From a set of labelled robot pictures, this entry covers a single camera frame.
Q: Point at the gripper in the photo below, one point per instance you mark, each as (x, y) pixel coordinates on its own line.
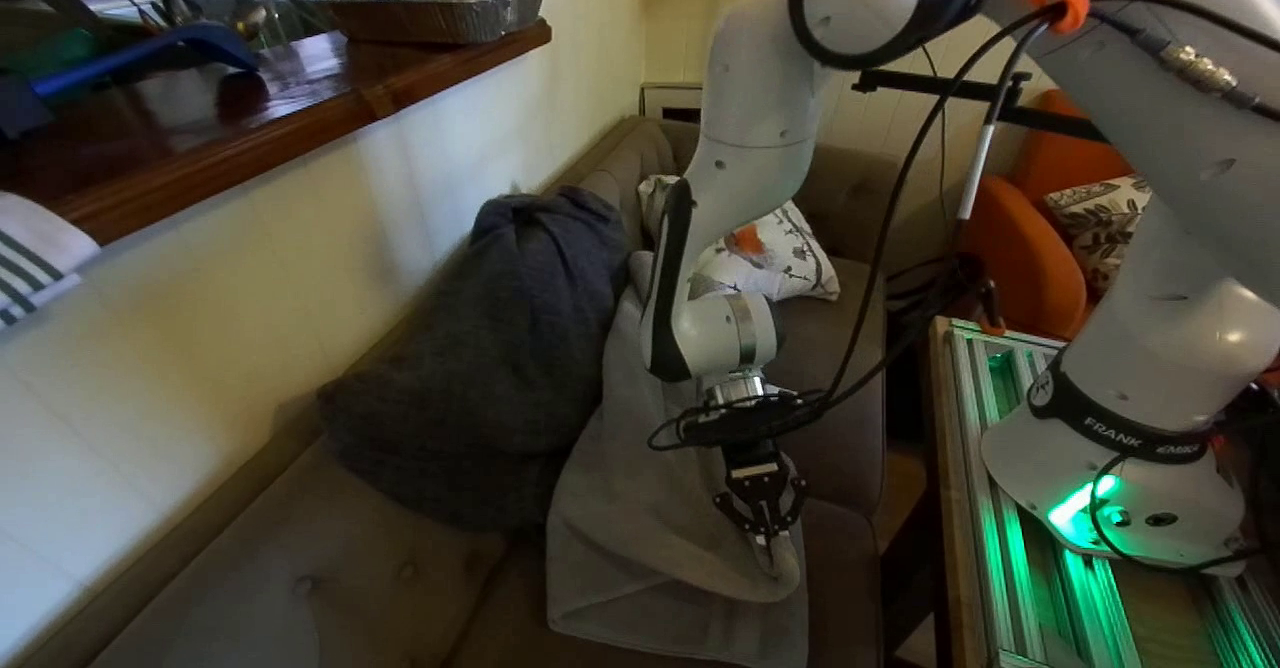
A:
(757, 463)

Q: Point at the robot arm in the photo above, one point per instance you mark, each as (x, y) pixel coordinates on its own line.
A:
(1170, 338)

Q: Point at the grey towel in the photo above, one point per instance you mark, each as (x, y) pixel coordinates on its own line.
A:
(640, 538)

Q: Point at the striped white towel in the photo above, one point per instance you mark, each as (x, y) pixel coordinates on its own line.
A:
(30, 253)

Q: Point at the floral white pillow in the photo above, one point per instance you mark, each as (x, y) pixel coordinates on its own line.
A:
(775, 253)

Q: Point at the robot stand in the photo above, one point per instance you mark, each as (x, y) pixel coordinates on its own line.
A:
(1010, 608)

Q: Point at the orange clamp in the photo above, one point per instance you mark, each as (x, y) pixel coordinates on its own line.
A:
(991, 310)

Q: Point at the dark grey blanket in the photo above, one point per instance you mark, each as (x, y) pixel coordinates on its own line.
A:
(490, 368)

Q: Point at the orange armchair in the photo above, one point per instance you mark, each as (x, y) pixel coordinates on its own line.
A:
(1030, 248)

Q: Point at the brown sofa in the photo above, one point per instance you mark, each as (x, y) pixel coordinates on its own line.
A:
(400, 588)

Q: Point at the floral cushion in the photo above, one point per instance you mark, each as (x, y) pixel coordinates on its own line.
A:
(1105, 228)

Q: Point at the foil tray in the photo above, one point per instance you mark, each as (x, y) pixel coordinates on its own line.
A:
(430, 8)

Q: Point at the wooden counter ledge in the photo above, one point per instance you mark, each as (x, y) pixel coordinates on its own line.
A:
(200, 118)

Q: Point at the clear bottle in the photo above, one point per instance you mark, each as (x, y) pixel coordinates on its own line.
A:
(265, 3)

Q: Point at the blue plastic tool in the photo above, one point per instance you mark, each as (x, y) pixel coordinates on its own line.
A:
(120, 63)

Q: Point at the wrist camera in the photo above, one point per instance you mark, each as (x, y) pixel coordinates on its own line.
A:
(740, 420)

